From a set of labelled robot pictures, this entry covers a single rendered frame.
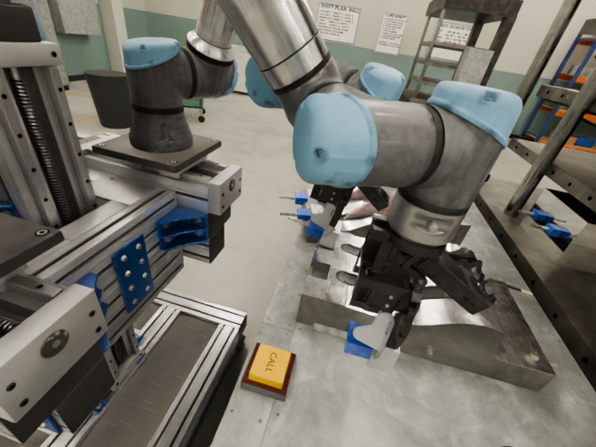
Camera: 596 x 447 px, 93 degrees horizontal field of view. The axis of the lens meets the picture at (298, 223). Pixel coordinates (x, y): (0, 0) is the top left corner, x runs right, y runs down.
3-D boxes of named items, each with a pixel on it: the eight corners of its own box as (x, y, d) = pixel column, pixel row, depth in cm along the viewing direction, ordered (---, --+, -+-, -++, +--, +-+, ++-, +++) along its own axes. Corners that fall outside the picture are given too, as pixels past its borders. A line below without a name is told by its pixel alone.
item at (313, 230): (283, 231, 71) (287, 215, 67) (288, 218, 75) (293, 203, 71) (332, 248, 70) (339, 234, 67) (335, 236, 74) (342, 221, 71)
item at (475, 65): (395, 152, 447) (452, -15, 334) (388, 129, 576) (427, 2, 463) (456, 165, 439) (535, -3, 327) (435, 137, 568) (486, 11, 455)
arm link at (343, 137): (279, 152, 31) (368, 157, 35) (306, 205, 23) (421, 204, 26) (288, 74, 27) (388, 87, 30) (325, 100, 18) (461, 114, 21)
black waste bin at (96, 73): (87, 125, 361) (73, 71, 327) (114, 117, 401) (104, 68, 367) (121, 132, 357) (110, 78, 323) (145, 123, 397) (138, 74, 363)
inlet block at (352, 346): (307, 349, 46) (313, 328, 43) (313, 324, 50) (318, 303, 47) (388, 373, 44) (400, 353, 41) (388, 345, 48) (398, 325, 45)
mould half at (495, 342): (295, 321, 62) (304, 277, 55) (316, 251, 84) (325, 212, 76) (537, 391, 56) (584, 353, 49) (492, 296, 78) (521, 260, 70)
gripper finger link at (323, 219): (305, 230, 68) (318, 196, 64) (328, 238, 68) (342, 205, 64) (303, 236, 65) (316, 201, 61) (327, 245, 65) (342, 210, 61)
